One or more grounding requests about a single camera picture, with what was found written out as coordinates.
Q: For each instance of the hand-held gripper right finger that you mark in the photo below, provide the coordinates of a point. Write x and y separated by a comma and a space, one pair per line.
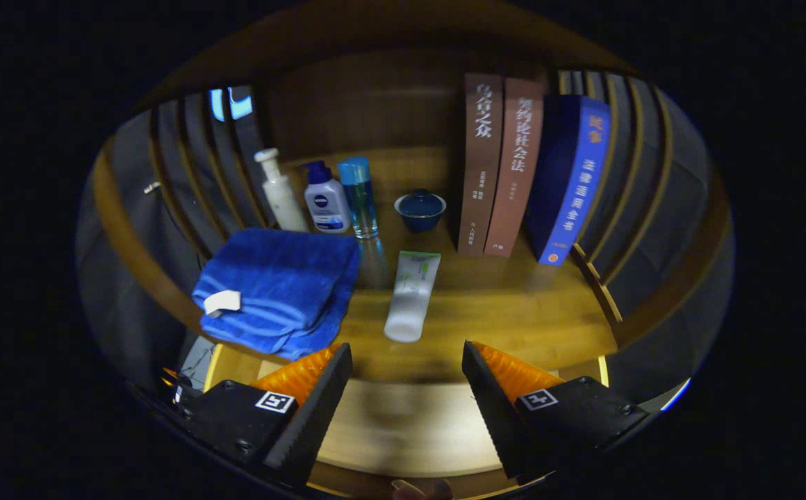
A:
497, 417

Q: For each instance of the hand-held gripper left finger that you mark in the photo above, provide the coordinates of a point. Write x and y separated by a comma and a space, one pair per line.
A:
309, 417

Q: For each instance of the wooden drawer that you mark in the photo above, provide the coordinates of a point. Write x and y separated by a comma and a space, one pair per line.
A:
403, 430

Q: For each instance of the white tube with green cap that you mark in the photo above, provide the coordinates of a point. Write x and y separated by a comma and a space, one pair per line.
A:
410, 298

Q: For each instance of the wooden countertop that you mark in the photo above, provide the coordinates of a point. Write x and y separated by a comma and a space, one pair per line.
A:
500, 305

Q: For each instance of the folded blue towel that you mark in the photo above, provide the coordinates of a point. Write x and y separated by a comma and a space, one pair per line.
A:
278, 285

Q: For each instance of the white bottle with blue pump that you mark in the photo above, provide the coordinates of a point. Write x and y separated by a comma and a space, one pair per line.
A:
326, 205

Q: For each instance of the blue lidded cup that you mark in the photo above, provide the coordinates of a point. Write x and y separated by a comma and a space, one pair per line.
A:
420, 212

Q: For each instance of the teal clear bottle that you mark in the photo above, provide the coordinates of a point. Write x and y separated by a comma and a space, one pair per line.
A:
361, 198

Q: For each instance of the blue book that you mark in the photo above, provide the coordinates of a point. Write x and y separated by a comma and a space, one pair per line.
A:
577, 187

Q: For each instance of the reddish brown book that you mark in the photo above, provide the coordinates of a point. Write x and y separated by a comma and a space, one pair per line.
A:
515, 173

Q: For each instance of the black backdrop cloth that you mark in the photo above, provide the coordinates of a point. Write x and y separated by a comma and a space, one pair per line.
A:
108, 278

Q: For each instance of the dark brown book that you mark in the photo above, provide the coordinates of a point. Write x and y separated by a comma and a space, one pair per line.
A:
479, 167

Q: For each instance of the white clip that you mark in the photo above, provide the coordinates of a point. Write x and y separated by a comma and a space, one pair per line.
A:
152, 187

